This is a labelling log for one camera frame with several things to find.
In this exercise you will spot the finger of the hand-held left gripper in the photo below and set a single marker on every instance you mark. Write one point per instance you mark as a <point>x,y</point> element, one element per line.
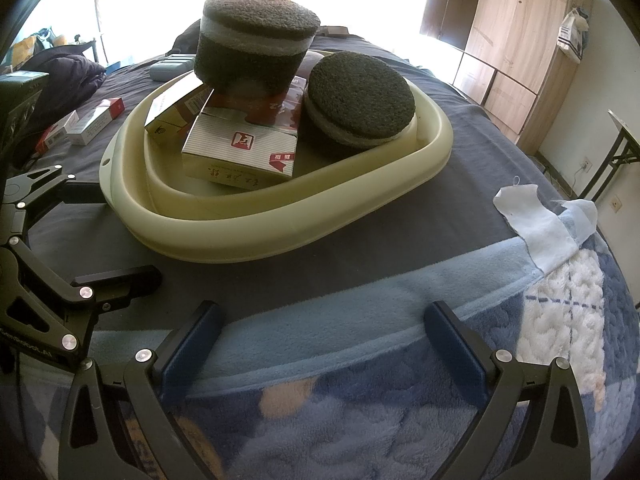
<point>50,187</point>
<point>115,282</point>

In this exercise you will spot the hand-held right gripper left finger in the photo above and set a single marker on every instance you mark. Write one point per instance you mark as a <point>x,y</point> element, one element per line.
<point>195,345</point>

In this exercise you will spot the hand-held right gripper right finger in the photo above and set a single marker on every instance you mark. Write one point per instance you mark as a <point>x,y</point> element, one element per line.
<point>452,345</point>

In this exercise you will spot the cream plastic basin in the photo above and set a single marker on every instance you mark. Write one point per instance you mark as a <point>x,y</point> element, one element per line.
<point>250,240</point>

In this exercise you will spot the tall round dark sponge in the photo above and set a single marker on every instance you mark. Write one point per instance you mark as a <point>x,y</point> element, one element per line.
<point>250,55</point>

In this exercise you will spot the red and white box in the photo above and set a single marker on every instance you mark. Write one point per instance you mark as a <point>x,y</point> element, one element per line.
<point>55,132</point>
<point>95,120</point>

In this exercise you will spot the dark padded jacket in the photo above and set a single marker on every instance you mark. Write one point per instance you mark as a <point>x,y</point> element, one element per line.
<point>70,77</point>

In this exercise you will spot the yellow bag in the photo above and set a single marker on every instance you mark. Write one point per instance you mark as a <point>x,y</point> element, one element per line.
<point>32,47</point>

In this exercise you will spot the blue checked fleece blanket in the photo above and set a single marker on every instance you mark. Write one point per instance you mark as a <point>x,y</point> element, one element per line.
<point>350,410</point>

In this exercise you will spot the pale blue cloth piece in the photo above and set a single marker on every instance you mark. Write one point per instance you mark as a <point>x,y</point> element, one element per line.
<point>535,230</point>

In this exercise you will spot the white and brown box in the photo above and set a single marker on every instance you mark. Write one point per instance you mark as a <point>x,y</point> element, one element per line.
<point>170,105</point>

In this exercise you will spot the grey blue box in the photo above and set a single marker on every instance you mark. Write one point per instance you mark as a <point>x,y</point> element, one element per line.
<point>172,67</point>

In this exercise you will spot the red and silver striped box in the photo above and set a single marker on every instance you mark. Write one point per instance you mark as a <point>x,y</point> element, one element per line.
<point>235,155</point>

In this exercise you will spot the dark cloth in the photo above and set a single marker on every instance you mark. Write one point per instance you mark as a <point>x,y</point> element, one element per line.
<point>186,37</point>

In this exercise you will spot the black folding table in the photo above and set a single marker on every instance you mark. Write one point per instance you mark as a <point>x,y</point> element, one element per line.
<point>625,130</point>

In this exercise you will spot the wooden wardrobe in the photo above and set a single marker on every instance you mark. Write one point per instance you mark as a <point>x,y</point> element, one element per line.
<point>510,45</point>

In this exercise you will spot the hanging plastic bag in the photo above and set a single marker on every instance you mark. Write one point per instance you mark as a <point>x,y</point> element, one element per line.
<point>572,35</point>

